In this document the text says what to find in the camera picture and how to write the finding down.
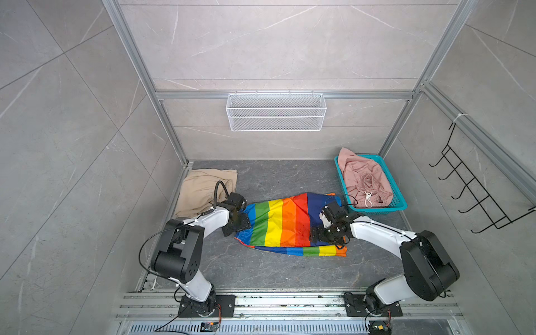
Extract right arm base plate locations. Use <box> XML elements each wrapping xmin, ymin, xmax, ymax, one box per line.
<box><xmin>342</xmin><ymin>292</ymin><xmax>403</xmax><ymax>318</ymax></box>

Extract white wire mesh basket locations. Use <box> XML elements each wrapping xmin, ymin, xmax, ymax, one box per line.
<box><xmin>226</xmin><ymin>93</ymin><xmax>327</xmax><ymax>132</ymax></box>

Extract aluminium frame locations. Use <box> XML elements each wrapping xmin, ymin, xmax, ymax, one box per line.
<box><xmin>100</xmin><ymin>0</ymin><xmax>536</xmax><ymax>202</ymax></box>

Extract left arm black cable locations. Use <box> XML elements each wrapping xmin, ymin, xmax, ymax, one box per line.
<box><xmin>137</xmin><ymin>180</ymin><xmax>231</xmax><ymax>277</ymax></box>

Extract black wire hook rack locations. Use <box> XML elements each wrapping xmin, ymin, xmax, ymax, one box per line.
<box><xmin>429</xmin><ymin>122</ymin><xmax>535</xmax><ymax>235</ymax></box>

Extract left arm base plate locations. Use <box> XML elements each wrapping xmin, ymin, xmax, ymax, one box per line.
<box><xmin>178</xmin><ymin>295</ymin><xmax>237</xmax><ymax>318</ymax></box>

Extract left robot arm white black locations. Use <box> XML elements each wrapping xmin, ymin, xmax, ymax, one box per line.
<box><xmin>149</xmin><ymin>207</ymin><xmax>251</xmax><ymax>317</ymax></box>

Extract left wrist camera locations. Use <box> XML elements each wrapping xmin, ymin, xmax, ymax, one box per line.
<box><xmin>226</xmin><ymin>192</ymin><xmax>247</xmax><ymax>211</ymax></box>

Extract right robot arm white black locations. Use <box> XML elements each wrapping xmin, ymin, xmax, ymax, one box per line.
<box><xmin>310</xmin><ymin>214</ymin><xmax>460</xmax><ymax>315</ymax></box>

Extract teal plastic basket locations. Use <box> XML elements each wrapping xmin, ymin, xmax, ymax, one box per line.
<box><xmin>334</xmin><ymin>154</ymin><xmax>408</xmax><ymax>215</ymax></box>

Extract pink shorts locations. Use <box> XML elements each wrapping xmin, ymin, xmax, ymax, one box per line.
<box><xmin>337</xmin><ymin>147</ymin><xmax>394</xmax><ymax>209</ymax></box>

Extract beige drawstring shorts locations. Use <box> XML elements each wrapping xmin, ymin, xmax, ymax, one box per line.
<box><xmin>173</xmin><ymin>169</ymin><xmax>238</xmax><ymax>219</ymax></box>

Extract rainbow coloured shorts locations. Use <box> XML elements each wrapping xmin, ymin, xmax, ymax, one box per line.
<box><xmin>234</xmin><ymin>193</ymin><xmax>347</xmax><ymax>257</ymax></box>

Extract aluminium mounting rail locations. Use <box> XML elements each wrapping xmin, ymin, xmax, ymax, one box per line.
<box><xmin>112</xmin><ymin>290</ymin><xmax>464</xmax><ymax>321</ymax></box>

